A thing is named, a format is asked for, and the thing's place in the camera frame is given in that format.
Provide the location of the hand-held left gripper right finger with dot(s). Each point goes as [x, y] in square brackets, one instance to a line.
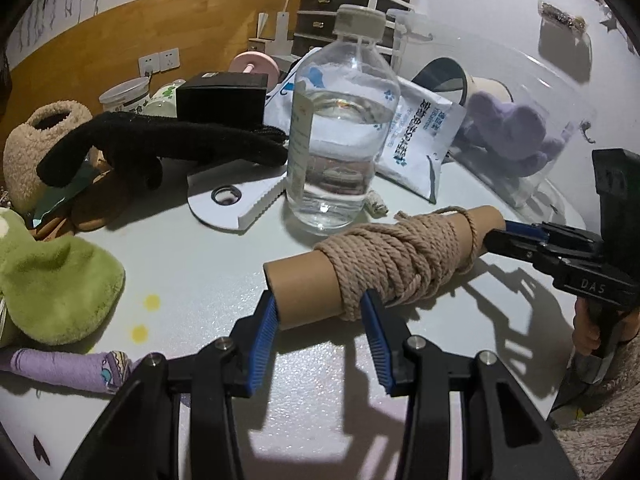
[377, 345]

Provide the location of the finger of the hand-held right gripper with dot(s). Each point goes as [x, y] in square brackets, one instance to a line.
[525, 230]
[510, 247]

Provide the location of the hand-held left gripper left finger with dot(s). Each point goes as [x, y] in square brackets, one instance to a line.
[265, 340]

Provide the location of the purple plush toy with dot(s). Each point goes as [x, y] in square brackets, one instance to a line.
[505, 125]

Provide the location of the clear plastic container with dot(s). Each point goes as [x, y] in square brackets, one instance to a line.
[525, 85]

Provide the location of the cream sun visor cap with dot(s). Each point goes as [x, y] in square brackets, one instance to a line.
[485, 90]

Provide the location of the clear water bottle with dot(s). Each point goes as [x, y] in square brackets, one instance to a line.
[340, 160]

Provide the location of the black knit glove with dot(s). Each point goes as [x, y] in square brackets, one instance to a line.
[150, 135]

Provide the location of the person's right hand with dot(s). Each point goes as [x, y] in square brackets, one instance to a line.
[582, 330]

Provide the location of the white serrated plastic tool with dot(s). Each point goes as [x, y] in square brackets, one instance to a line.
[225, 215]

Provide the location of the white pack with blue print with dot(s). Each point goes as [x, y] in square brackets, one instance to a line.
[420, 140]

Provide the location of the crumpled white tissue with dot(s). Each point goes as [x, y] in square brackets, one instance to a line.
[376, 205]

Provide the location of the purple folded sock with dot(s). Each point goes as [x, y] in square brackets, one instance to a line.
[55, 367]

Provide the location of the brown cork coaster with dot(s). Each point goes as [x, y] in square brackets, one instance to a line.
[50, 229]
[95, 205]

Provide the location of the green plush toy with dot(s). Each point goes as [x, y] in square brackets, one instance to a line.
[55, 280]

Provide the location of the black box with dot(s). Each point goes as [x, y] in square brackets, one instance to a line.
[220, 100]

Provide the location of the teal paper packet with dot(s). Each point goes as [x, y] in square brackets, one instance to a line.
[60, 200]

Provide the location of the white bottle with green print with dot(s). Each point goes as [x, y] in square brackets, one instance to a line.
[165, 102]

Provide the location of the pink round stand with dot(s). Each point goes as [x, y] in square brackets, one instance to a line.
[255, 62]

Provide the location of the clear plastic jar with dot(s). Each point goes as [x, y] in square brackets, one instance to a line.
[125, 97]

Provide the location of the beige fuzzy slipper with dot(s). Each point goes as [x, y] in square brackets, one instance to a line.
[30, 160]

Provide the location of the white drawer unit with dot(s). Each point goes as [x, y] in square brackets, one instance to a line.
[320, 15]

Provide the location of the white wooden rack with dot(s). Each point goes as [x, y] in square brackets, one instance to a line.
[280, 35]

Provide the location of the clear wall pouch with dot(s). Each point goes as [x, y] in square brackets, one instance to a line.
[562, 15]

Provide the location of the white wall socket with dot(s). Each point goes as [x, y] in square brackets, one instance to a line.
[170, 59]
[149, 64]

